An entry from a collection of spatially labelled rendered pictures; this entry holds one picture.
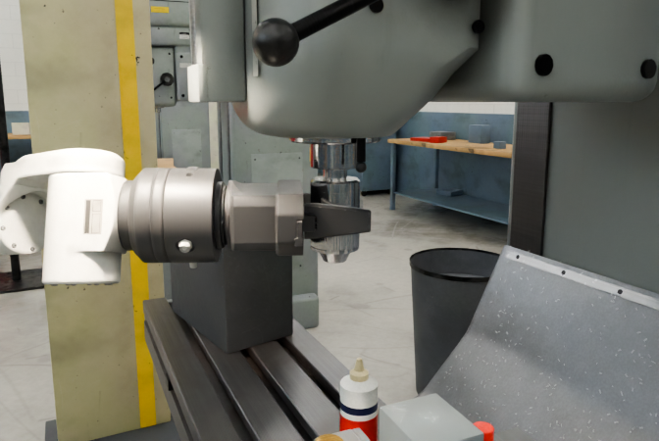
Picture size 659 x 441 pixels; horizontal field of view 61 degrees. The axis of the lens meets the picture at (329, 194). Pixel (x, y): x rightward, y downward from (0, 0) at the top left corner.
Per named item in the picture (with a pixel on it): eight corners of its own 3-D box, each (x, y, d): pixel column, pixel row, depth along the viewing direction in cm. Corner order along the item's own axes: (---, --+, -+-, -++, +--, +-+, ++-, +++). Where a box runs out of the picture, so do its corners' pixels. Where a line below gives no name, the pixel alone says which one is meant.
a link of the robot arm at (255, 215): (304, 175, 46) (156, 175, 45) (303, 287, 47) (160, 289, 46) (300, 160, 58) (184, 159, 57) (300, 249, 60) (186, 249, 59)
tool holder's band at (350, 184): (311, 193, 50) (311, 182, 50) (309, 185, 54) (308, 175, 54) (363, 192, 50) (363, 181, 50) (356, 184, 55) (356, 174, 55)
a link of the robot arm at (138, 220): (167, 157, 48) (30, 157, 47) (162, 282, 46) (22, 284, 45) (189, 180, 59) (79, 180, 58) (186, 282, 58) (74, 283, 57)
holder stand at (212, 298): (226, 355, 83) (222, 224, 80) (171, 311, 100) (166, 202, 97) (293, 335, 90) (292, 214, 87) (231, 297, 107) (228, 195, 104)
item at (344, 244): (312, 255, 51) (311, 193, 50) (309, 242, 55) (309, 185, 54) (362, 254, 51) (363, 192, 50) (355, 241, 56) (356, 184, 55)
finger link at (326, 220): (369, 236, 51) (302, 236, 51) (370, 202, 50) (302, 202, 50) (372, 240, 49) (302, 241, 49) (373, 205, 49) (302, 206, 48)
